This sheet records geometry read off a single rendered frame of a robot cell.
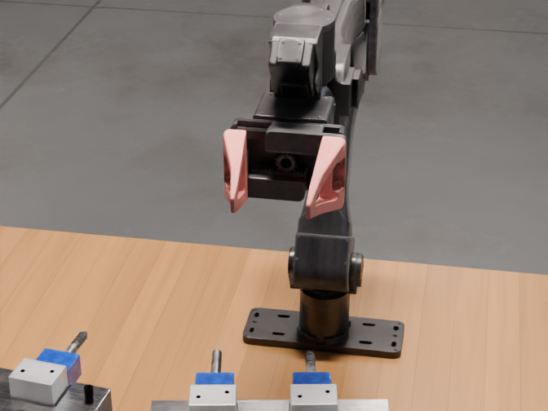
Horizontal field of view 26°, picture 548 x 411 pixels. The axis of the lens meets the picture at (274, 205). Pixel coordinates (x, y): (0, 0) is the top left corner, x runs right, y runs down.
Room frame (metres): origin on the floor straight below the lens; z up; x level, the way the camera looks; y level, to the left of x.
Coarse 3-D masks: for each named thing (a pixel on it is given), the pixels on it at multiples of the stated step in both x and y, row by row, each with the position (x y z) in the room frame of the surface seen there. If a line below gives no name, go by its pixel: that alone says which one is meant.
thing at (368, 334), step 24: (264, 312) 1.29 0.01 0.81; (288, 312) 1.29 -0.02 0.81; (312, 312) 1.22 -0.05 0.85; (336, 312) 1.22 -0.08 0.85; (264, 336) 1.23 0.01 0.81; (288, 336) 1.23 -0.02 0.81; (312, 336) 1.22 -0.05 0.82; (336, 336) 1.22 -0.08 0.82; (360, 336) 1.23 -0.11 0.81; (384, 336) 1.23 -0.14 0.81
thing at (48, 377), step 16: (80, 336) 1.11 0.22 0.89; (48, 352) 1.06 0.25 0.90; (64, 352) 1.06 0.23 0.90; (16, 368) 1.02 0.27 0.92; (32, 368) 1.02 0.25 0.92; (48, 368) 1.02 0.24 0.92; (64, 368) 1.02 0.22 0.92; (80, 368) 1.06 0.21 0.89; (16, 384) 1.00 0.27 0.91; (32, 384) 0.99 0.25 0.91; (48, 384) 0.99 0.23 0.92; (64, 384) 1.01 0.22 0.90; (32, 400) 0.99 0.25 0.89; (48, 400) 0.99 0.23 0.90
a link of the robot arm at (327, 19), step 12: (276, 12) 1.05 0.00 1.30; (288, 12) 1.05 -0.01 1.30; (300, 12) 1.05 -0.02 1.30; (312, 12) 1.05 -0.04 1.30; (324, 12) 1.05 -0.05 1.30; (324, 24) 1.02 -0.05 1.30; (324, 36) 1.02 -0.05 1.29; (324, 48) 1.02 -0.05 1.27; (324, 60) 1.02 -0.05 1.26; (324, 72) 1.02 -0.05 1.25; (348, 72) 1.10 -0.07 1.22; (360, 72) 1.10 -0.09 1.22; (336, 84) 1.07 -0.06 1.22; (348, 84) 1.07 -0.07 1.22; (360, 84) 1.11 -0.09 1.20; (336, 96) 1.07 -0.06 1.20; (348, 96) 1.07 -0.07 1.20; (336, 108) 1.07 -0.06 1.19; (348, 108) 1.07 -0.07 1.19
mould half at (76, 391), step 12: (0, 372) 1.05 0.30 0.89; (0, 384) 1.02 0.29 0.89; (72, 384) 1.02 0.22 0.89; (84, 384) 1.02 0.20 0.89; (0, 396) 1.00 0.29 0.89; (72, 396) 1.00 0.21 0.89; (84, 396) 1.00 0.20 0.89; (96, 396) 1.00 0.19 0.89; (108, 396) 1.01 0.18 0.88; (0, 408) 0.98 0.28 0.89; (12, 408) 0.98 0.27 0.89; (24, 408) 0.98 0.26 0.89; (36, 408) 0.98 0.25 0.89; (48, 408) 0.98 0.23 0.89; (60, 408) 0.98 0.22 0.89; (72, 408) 0.98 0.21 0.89; (84, 408) 0.98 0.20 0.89; (96, 408) 0.98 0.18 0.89; (108, 408) 1.01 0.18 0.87
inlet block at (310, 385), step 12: (312, 360) 1.11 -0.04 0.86; (300, 372) 1.08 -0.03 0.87; (312, 372) 1.08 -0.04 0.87; (324, 372) 1.07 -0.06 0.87; (300, 384) 1.04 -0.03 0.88; (312, 384) 1.04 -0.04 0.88; (324, 384) 1.04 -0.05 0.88; (300, 396) 1.02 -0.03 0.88; (312, 396) 1.01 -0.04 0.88; (324, 396) 1.01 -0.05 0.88; (336, 396) 1.01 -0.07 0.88; (300, 408) 1.00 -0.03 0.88; (312, 408) 1.00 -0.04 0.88; (324, 408) 1.00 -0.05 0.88; (336, 408) 1.00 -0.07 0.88
